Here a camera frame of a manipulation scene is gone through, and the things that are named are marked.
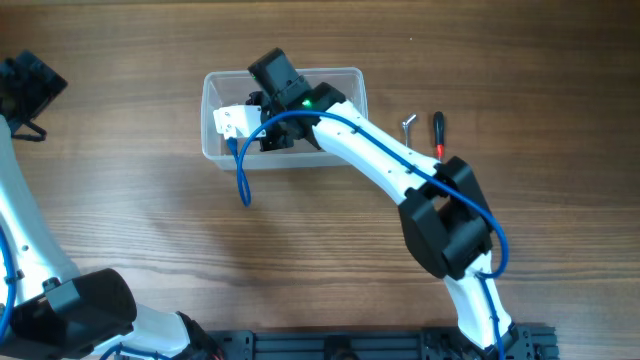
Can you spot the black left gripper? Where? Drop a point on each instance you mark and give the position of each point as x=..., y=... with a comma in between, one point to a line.
x=40, y=83

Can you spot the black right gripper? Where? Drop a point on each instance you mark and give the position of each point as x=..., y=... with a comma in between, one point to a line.
x=276, y=139

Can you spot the silver hex wrench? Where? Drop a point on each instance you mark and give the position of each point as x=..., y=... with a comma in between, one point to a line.
x=406, y=126

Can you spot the black red screwdriver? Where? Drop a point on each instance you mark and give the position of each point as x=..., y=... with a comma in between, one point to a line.
x=439, y=128

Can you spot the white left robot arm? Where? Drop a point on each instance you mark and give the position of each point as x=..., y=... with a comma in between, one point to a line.
x=49, y=309

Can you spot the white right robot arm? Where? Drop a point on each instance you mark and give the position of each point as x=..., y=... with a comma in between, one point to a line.
x=446, y=222

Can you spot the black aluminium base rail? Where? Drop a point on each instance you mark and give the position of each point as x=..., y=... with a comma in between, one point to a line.
x=522, y=342

